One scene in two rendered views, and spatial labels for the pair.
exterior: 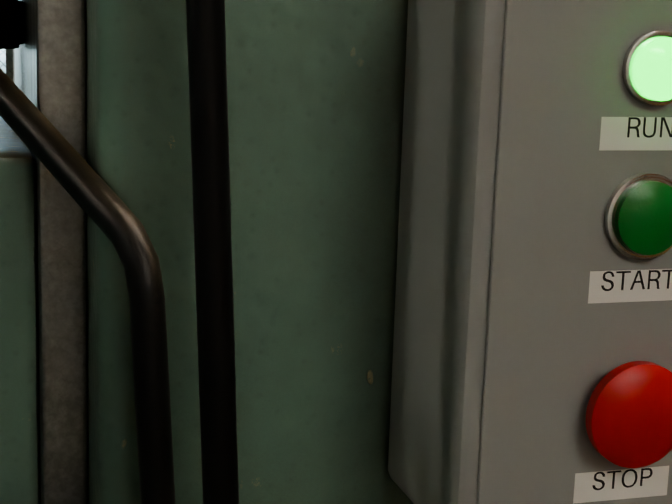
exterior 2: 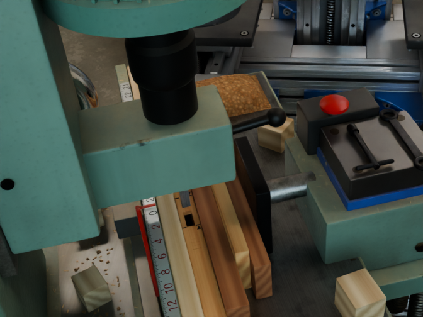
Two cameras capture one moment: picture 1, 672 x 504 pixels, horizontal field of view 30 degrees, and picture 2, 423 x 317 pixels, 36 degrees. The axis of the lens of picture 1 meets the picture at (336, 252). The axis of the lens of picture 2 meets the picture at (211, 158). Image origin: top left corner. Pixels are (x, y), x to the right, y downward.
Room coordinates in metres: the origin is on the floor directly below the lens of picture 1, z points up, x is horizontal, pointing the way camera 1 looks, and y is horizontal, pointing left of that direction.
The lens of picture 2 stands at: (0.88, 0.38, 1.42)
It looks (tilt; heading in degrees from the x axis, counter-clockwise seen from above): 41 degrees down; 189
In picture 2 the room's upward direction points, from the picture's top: 7 degrees counter-clockwise
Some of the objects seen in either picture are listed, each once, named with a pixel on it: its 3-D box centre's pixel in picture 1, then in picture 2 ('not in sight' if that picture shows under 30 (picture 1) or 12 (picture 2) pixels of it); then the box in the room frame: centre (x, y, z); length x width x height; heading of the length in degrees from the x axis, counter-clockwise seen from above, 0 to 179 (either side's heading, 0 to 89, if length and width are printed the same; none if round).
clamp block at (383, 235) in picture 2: not in sight; (361, 195); (0.36, 0.46, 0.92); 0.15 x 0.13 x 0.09; 17
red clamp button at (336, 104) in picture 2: not in sight; (334, 104); (0.33, 0.43, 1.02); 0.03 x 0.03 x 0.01
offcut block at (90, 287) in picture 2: not in sight; (91, 288); (0.42, 0.14, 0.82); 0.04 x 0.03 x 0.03; 38
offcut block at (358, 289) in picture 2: not in sight; (359, 300); (0.51, 0.44, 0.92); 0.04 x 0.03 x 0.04; 24
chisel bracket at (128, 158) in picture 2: not in sight; (156, 150); (0.41, 0.25, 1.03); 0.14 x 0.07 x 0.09; 107
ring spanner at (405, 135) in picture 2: not in sight; (405, 138); (0.37, 0.50, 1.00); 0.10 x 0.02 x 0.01; 17
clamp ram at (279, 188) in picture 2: not in sight; (280, 189); (0.39, 0.37, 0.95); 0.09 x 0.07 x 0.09; 17
